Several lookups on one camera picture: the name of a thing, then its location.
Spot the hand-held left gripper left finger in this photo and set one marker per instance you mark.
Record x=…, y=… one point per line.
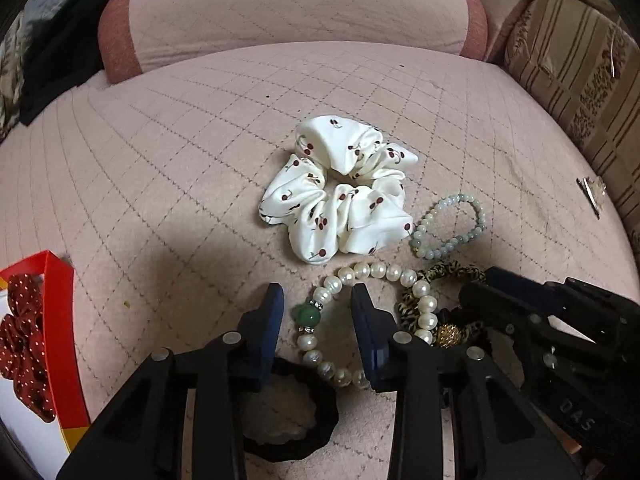
x=270, y=320

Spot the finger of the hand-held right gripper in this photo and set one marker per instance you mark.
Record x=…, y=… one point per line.
x=520, y=287
x=490, y=305

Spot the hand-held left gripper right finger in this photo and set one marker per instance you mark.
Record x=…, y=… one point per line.
x=365, y=330

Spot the white cherry print scrunchie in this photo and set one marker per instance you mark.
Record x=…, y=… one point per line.
x=340, y=210

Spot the red cardboard box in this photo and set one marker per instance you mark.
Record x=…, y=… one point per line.
x=60, y=310

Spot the small metal hair clip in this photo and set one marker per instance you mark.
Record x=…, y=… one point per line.
x=590, y=192

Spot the striped beige sofa cushion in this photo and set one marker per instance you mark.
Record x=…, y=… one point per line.
x=575, y=60

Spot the red polka dot scrunchie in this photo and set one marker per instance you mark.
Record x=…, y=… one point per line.
x=25, y=360

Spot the pink bolster cushion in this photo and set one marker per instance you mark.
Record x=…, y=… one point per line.
x=290, y=10

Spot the black cloth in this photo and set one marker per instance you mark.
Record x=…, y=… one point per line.
x=65, y=50

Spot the floral beige blanket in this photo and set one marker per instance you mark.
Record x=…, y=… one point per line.
x=10, y=70

